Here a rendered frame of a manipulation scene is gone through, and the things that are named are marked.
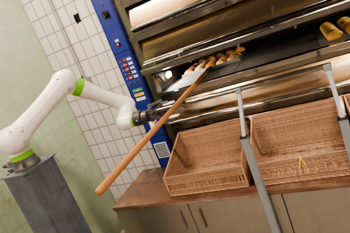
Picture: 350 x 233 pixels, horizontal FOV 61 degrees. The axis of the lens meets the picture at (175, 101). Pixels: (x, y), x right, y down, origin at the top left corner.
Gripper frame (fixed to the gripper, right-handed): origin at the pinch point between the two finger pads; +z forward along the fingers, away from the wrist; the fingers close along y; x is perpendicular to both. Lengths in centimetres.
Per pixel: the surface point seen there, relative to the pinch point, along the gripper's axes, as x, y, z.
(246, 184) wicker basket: -6, 60, 25
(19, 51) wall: -32, -70, -123
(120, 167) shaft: 65, -1, 2
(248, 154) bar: 6.4, 33.6, 35.7
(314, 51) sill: -53, 2, 82
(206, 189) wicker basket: -5, 59, -1
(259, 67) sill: -54, 2, 47
